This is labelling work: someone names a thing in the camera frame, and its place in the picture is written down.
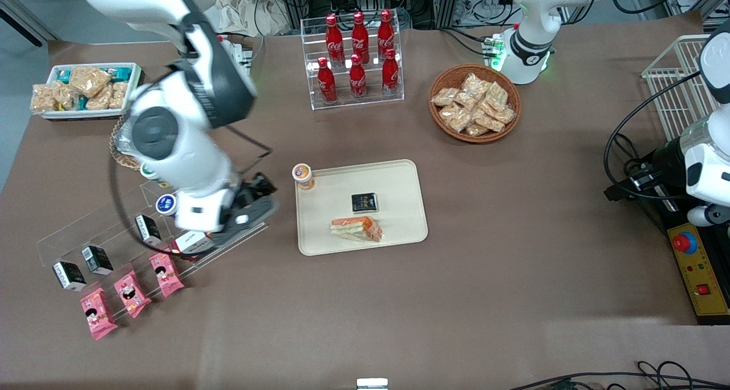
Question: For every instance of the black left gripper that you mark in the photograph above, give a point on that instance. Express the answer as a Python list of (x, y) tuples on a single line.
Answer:
[(664, 158)]

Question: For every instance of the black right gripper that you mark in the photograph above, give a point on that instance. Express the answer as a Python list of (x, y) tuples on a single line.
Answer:
[(252, 192)]

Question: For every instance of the triangle sandwich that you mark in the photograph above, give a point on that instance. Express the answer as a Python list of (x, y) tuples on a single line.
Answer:
[(358, 229)]

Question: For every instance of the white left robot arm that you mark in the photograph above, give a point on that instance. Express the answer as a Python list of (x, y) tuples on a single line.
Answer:
[(533, 31)]

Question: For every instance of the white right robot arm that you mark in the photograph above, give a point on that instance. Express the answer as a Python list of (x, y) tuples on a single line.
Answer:
[(182, 145)]

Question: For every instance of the beige plastic tray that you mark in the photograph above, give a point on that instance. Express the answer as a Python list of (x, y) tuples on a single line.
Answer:
[(393, 196)]

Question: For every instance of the orange lid yogurt cup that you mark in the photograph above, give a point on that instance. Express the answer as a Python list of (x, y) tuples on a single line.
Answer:
[(302, 174)]

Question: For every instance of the red plaid cookie box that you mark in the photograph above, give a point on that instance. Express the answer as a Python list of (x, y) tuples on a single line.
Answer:
[(191, 244)]

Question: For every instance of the small black snack box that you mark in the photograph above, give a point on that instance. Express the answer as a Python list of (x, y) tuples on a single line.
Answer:
[(69, 276), (97, 260), (364, 203), (148, 229)]

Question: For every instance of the blue lid cup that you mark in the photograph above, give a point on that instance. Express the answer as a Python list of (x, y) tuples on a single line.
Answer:
[(166, 204)]

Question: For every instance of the red cola bottle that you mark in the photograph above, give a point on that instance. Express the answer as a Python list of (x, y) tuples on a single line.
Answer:
[(327, 85), (386, 31), (360, 33), (357, 81), (334, 36), (390, 76)]

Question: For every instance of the yellow emergency stop box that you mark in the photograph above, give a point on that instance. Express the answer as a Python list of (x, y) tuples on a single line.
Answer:
[(704, 276)]

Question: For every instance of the green lid cup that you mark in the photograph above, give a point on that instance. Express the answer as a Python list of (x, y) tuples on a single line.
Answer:
[(147, 172)]

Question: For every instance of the pink snack packet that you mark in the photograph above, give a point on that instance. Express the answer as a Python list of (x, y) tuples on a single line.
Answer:
[(97, 316), (166, 273), (131, 294)]

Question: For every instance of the clear-wrapped brown snack packet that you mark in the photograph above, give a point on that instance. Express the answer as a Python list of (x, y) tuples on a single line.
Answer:
[(489, 122), (505, 115), (445, 96), (456, 117), (496, 96), (474, 85), (476, 130)]

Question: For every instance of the foil container in wicker basket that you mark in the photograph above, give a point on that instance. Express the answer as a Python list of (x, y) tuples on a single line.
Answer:
[(122, 159)]

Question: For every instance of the aluminium foil container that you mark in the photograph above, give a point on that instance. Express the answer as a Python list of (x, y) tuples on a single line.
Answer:
[(121, 142)]

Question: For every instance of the clear acrylic bottle rack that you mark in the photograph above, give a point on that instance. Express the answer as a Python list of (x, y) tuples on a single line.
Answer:
[(356, 45)]

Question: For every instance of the white rectangular bin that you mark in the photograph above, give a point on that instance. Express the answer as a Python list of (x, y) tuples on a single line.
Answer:
[(134, 76)]

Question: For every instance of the clear-wrapped rice cracker packet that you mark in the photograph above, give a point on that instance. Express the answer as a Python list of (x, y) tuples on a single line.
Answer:
[(98, 101), (118, 94), (67, 96), (88, 79), (43, 97)]

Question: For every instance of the crumpled beige cloth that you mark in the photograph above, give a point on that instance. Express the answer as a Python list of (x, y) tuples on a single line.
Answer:
[(251, 11)]

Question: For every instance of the teal snack packet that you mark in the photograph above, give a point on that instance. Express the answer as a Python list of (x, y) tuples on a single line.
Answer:
[(63, 76), (121, 71)]

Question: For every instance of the round brown wicker basket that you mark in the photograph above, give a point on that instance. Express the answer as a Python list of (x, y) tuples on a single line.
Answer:
[(442, 122)]

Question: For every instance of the clear acrylic stepped shelf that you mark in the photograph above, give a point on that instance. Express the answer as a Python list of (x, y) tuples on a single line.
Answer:
[(74, 239)]

